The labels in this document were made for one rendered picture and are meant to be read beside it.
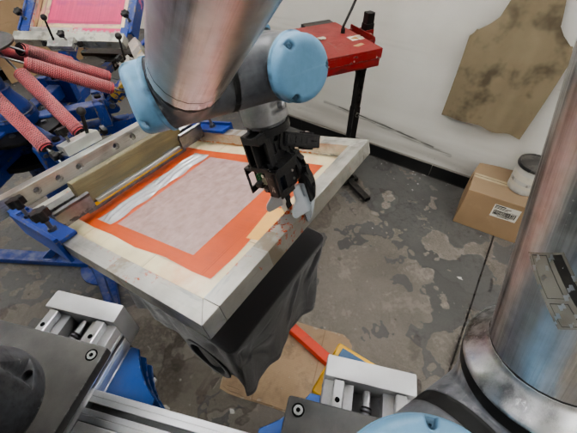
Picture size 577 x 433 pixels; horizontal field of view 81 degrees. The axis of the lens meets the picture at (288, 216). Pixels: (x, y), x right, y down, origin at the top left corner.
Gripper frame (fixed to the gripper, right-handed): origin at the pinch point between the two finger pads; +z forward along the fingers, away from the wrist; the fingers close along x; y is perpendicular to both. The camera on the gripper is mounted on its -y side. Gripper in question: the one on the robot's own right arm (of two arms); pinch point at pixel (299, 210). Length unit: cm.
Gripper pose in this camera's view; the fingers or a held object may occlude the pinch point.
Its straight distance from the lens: 67.9
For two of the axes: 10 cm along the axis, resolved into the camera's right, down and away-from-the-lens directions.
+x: 8.0, 2.0, -5.7
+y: -5.6, 6.0, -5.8
